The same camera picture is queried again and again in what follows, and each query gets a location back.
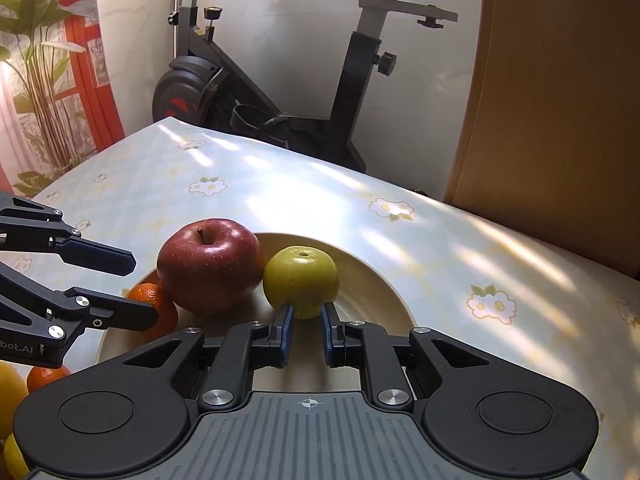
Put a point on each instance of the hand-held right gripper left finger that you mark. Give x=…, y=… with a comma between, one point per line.
x=286, y=332

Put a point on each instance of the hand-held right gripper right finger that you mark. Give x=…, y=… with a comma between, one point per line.
x=327, y=334

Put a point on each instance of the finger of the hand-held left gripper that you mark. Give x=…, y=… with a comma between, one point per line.
x=125, y=312
x=100, y=255

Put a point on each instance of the orange tangerine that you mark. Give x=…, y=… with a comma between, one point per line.
x=45, y=377
x=162, y=327

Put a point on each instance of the cream round plate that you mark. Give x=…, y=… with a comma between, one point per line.
x=370, y=300

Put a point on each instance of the green apple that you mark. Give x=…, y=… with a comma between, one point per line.
x=301, y=280

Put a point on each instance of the large yellow citrus fruit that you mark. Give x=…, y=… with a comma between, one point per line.
x=10, y=392

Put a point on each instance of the bright red apple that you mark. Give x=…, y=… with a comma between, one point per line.
x=210, y=270

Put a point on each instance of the yellow lemon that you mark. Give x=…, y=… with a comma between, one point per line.
x=14, y=457

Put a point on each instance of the plant printed curtain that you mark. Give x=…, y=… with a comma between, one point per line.
x=45, y=85

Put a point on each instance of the black exercise bike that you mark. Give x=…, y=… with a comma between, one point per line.
x=350, y=90

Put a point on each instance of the wooden cabinet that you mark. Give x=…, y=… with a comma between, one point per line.
x=550, y=110

